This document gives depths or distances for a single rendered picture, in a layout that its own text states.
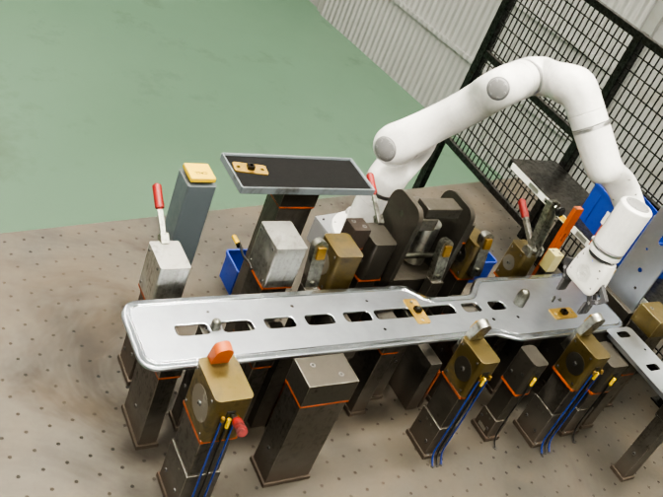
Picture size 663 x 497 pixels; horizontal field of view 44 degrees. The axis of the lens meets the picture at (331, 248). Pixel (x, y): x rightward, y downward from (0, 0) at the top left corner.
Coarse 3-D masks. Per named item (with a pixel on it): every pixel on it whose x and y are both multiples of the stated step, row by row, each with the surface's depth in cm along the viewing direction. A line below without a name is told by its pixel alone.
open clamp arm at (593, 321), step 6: (588, 318) 206; (594, 318) 204; (600, 318) 203; (582, 324) 207; (588, 324) 205; (594, 324) 204; (600, 324) 206; (576, 330) 208; (582, 330) 207; (588, 330) 206; (594, 330) 208; (570, 336) 210; (564, 342) 212; (564, 348) 212
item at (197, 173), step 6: (186, 168) 185; (192, 168) 186; (198, 168) 187; (204, 168) 188; (186, 174) 185; (192, 174) 184; (198, 174) 185; (204, 174) 186; (210, 174) 186; (192, 180) 183; (198, 180) 184; (204, 180) 185; (210, 180) 185
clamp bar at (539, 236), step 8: (552, 200) 223; (544, 208) 224; (552, 208) 223; (560, 208) 220; (544, 216) 224; (552, 216) 225; (560, 216) 222; (544, 224) 224; (536, 232) 227; (544, 232) 228; (536, 240) 227; (544, 240) 228; (536, 256) 231
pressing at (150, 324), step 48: (384, 288) 202; (480, 288) 217; (528, 288) 225; (576, 288) 234; (144, 336) 163; (192, 336) 167; (240, 336) 172; (288, 336) 177; (336, 336) 182; (384, 336) 188; (432, 336) 195; (528, 336) 208
